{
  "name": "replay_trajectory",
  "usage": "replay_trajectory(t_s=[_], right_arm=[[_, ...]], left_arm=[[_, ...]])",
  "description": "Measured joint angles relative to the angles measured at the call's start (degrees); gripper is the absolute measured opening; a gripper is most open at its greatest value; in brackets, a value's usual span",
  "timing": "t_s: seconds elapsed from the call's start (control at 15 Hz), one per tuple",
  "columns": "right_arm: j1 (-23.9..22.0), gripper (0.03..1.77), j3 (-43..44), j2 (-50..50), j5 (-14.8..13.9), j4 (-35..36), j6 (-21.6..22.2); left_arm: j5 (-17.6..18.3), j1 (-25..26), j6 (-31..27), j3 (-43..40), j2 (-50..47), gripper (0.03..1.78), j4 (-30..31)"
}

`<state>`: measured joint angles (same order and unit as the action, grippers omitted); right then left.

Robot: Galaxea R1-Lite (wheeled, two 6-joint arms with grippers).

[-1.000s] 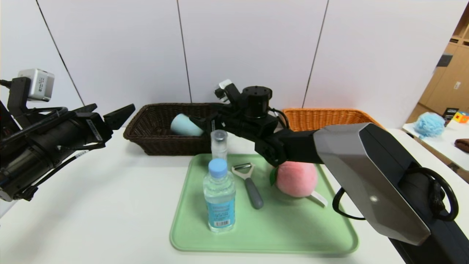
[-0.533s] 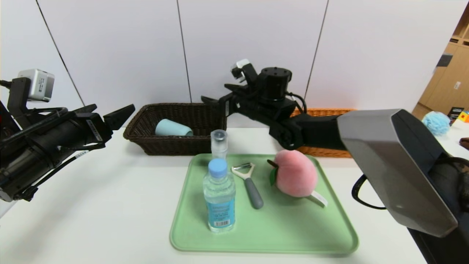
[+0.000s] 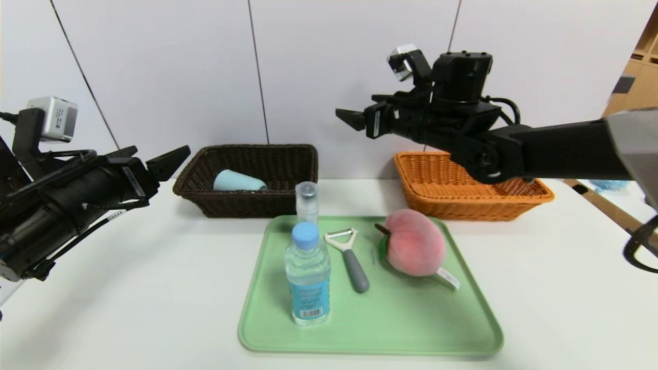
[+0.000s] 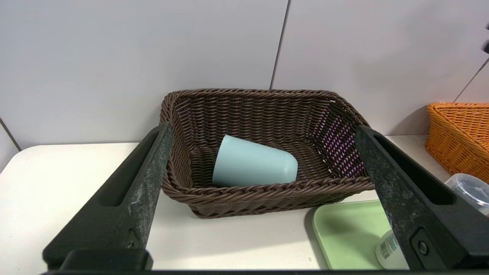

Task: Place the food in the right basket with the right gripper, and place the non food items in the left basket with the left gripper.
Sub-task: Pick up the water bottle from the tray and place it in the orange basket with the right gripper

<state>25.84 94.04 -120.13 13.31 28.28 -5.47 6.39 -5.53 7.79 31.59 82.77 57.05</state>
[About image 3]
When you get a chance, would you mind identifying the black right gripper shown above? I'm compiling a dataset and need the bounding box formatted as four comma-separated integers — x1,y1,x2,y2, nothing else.
335,100,432,142

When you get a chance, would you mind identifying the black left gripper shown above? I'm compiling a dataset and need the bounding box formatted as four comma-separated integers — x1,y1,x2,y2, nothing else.
58,145,191,229

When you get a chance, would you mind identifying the blue-grey plastic cup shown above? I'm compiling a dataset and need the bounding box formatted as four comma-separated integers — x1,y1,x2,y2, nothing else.
213,170,268,192

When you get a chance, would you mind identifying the small translucent spray bottle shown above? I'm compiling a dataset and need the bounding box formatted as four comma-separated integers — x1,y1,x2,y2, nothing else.
296,181,320,225

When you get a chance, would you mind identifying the pink plush peach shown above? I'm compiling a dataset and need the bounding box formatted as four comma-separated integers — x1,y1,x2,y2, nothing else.
374,209,461,291

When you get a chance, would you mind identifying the water bottle with blue label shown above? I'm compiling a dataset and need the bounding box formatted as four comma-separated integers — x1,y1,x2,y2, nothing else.
285,221,331,326

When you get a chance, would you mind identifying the dark brown wicker basket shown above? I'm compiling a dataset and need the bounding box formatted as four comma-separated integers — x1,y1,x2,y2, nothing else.
173,144,319,218

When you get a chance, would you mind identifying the orange wicker basket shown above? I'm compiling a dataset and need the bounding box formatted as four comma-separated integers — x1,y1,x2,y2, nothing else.
394,151,555,222

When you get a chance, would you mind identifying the light green plastic tray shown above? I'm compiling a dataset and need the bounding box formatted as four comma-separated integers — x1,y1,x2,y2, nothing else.
238,215,504,357

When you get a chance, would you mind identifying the light blue bath pouf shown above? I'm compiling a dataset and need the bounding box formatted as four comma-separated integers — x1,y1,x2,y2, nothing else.
590,180,632,194

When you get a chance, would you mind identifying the white side table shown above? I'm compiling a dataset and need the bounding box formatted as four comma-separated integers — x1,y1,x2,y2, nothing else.
565,179,658,247

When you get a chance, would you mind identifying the wooden cabinet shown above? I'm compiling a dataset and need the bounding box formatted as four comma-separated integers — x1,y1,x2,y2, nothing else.
601,10,658,116

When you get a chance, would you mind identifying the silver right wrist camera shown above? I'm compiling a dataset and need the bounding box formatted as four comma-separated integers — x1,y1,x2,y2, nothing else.
388,44,432,83

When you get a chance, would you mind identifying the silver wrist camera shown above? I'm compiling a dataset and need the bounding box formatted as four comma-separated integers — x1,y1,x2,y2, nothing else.
27,96,79,143
388,44,432,83

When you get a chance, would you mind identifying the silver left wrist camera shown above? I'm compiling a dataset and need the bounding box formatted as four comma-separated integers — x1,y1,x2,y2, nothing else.
27,96,79,143

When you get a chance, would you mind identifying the white peeler with grey handle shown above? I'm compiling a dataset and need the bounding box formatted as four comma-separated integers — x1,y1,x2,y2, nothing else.
324,228,370,294

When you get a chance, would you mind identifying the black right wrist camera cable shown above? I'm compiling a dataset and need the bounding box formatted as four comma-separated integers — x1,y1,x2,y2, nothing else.
483,96,521,126

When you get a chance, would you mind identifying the black cable loop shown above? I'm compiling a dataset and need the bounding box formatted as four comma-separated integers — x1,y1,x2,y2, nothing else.
623,215,658,273

